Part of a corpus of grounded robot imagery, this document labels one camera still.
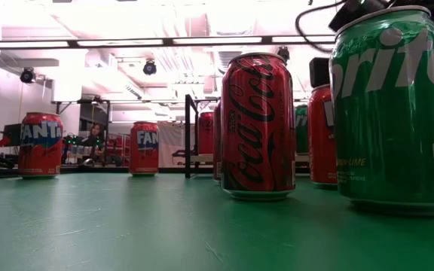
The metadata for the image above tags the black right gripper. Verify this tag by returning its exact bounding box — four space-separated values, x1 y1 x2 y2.
309 0 434 90

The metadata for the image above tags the red soda can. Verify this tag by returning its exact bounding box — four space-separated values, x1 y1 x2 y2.
307 83 339 190

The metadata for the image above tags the red cola can black figure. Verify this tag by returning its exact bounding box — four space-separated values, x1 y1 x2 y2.
212 100 224 184

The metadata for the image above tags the red Fanta can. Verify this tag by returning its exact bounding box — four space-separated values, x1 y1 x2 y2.
129 120 160 177
17 111 64 180

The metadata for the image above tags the black ceiling spotlight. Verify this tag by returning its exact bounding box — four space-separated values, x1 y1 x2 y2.
20 67 37 84
277 46 291 63
142 59 157 76

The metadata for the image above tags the red Coke Zero can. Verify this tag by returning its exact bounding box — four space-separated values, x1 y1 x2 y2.
220 51 297 201

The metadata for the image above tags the white cloth banner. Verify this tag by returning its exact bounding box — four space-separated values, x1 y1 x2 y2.
158 122 199 169

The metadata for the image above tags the person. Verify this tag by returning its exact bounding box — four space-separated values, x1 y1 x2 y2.
83 123 107 159

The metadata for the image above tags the black box monitor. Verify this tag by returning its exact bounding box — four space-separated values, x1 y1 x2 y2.
2 123 23 147

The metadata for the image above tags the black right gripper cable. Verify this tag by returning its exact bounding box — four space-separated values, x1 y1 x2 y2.
295 0 339 53

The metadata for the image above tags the wooden shelf with black frame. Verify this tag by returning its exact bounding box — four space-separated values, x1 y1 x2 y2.
184 93 310 180

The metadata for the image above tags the black overhead frame beam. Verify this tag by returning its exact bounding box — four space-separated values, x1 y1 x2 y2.
0 35 434 49

